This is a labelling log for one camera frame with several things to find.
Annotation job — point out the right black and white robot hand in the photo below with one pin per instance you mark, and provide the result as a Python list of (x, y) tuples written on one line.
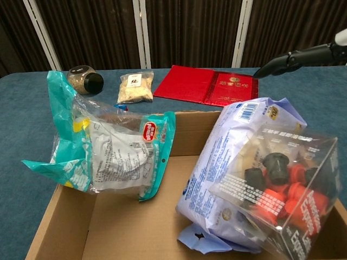
[(306, 57)]

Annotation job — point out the teal snack bag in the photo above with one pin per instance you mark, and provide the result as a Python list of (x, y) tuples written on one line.
[(116, 151)]

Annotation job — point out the open red certificate folder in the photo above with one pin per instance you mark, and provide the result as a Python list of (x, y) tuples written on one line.
[(189, 85)]

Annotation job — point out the clear box of coffee capsules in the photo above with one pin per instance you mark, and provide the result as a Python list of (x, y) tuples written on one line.
[(292, 189)]

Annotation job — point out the clear beige snack packet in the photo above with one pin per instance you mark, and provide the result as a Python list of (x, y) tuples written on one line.
[(135, 89)]

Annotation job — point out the blue felt table cover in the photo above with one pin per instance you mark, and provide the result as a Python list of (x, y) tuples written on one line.
[(21, 127)]

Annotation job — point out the open brown cardboard box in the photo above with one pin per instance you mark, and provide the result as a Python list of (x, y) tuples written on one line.
[(130, 233)]

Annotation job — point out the white partition frame post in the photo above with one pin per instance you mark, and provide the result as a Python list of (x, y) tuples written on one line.
[(242, 32), (43, 35), (142, 35)]

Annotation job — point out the white blue tissue pack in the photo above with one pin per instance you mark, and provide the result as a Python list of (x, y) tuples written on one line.
[(217, 168)]

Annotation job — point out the glass jar with black lid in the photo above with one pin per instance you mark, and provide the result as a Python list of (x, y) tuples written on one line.
[(81, 80)]

